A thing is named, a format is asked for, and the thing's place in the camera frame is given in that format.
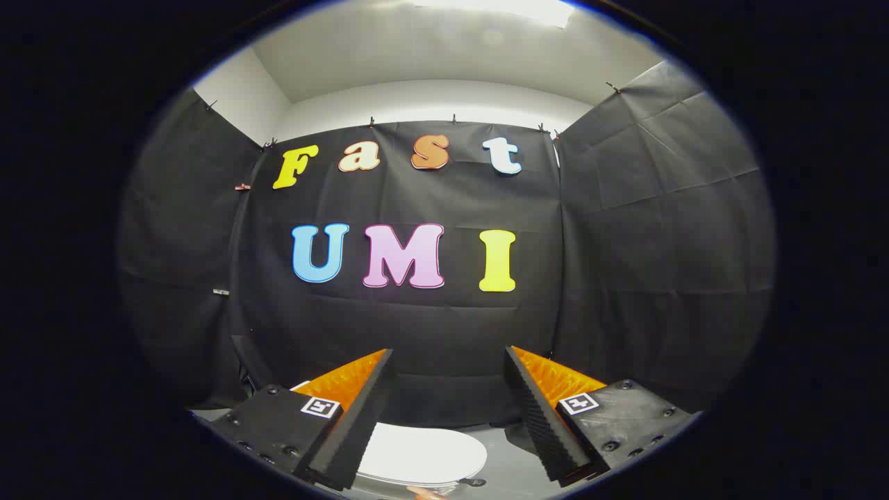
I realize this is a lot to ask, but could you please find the black backdrop cloth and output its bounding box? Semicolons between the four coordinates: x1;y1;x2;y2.
118;59;775;428

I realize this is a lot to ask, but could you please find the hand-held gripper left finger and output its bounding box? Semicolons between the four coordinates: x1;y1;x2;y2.
208;349;395;492

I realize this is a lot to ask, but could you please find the white toilet lid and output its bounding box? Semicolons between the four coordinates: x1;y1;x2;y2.
356;424;489;485

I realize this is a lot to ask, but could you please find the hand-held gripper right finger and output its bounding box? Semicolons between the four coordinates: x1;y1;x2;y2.
504;346;699;487

